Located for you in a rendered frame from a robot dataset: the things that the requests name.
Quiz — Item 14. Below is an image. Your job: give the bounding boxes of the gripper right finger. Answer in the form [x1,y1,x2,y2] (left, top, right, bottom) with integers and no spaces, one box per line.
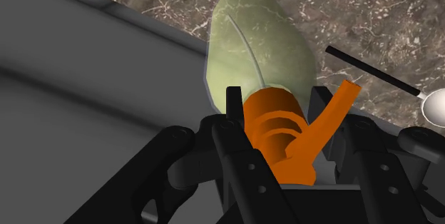
[307,86,445,224]

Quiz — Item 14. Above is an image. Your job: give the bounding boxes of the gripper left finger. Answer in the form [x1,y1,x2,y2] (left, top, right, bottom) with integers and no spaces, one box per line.
[64,86,300,224]

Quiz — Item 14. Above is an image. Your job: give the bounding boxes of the black-handled white spoon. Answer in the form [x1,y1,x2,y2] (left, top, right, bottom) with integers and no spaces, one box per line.
[324,45,445,129]

